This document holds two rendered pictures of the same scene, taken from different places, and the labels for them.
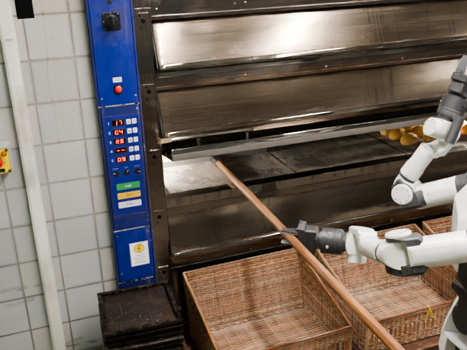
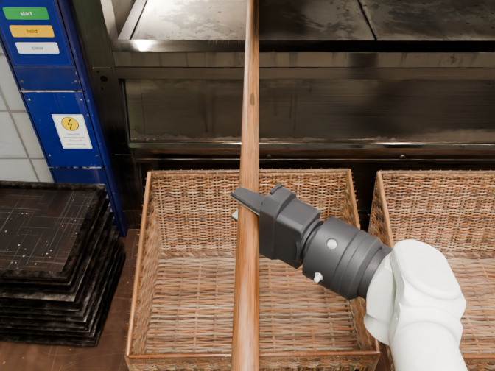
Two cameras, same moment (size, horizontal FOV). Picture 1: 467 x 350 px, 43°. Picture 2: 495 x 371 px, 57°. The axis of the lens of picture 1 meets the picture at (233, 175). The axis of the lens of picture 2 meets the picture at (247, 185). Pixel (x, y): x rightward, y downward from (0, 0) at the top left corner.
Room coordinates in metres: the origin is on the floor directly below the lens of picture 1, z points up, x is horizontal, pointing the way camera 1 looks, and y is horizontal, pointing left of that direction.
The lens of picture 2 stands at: (1.42, -0.34, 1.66)
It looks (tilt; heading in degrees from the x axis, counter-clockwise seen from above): 43 degrees down; 20
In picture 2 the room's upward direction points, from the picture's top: straight up
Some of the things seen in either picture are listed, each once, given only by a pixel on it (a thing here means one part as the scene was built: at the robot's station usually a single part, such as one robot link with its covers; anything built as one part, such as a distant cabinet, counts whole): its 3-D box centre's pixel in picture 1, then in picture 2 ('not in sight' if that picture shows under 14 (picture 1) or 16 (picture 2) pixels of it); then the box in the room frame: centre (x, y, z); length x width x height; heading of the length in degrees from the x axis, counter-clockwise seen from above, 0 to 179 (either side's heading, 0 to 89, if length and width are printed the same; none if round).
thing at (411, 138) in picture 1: (409, 120); not in sight; (3.14, -0.97, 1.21); 0.61 x 0.48 x 0.06; 19
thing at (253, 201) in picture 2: (290, 230); (253, 198); (1.85, -0.19, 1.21); 0.06 x 0.03 x 0.02; 74
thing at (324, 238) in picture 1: (315, 239); (306, 241); (1.82, -0.28, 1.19); 0.12 x 0.10 x 0.13; 74
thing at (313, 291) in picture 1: (264, 313); (250, 270); (2.08, -0.11, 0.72); 0.56 x 0.49 x 0.28; 111
